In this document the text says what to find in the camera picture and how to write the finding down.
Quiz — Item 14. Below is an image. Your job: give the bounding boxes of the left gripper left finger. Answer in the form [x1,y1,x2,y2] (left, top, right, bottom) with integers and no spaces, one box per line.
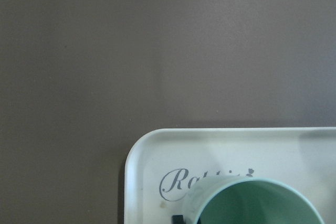
[172,215,184,224]

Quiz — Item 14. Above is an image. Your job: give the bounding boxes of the green cup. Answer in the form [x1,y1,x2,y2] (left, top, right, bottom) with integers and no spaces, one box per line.
[182,176,323,223]

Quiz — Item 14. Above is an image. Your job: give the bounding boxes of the cream rabbit tray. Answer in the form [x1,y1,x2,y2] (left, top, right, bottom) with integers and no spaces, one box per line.
[124,127,335,223]

